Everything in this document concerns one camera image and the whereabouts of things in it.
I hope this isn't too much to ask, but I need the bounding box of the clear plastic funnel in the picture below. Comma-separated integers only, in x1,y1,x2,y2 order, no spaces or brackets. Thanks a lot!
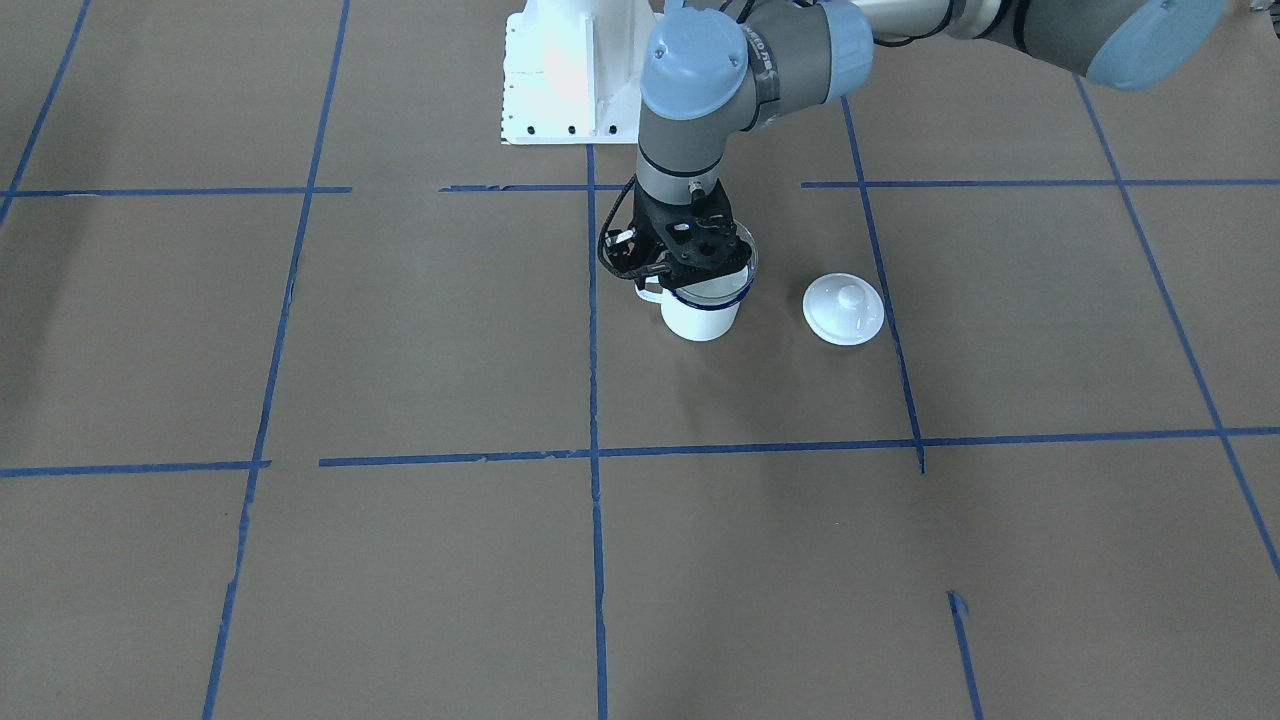
663,222,760,311

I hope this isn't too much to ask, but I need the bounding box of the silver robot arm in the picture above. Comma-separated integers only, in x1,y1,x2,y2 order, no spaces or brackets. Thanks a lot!
634,1,1226,213

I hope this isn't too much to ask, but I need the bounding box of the white enamel mug blue rim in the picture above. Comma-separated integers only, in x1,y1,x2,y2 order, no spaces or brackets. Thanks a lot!
635,275,749,342

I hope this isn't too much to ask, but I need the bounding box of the white ceramic lid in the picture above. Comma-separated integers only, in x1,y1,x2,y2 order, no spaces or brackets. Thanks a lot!
801,273,886,346

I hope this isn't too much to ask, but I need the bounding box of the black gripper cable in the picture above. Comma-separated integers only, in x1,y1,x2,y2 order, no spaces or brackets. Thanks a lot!
596,178,669,283

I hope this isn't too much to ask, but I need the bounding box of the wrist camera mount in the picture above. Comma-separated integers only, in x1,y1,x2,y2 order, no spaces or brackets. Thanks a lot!
631,181,755,290

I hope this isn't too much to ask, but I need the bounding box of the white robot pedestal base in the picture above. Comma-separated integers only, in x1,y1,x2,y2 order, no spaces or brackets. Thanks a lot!
500,1,662,146

